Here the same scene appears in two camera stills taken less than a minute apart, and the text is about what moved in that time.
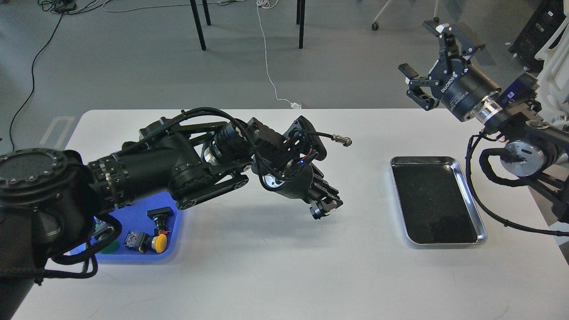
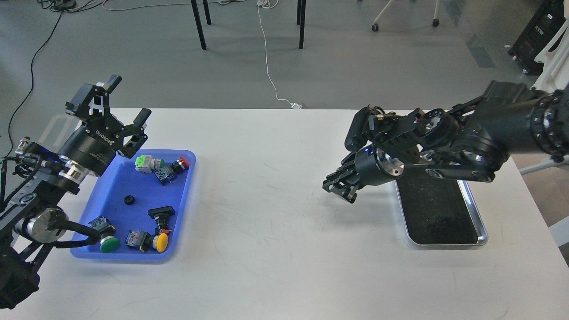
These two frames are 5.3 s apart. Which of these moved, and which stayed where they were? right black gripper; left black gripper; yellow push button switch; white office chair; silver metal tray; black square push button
Moved: left black gripper; right black gripper
Stayed: black square push button; silver metal tray; white office chair; yellow push button switch
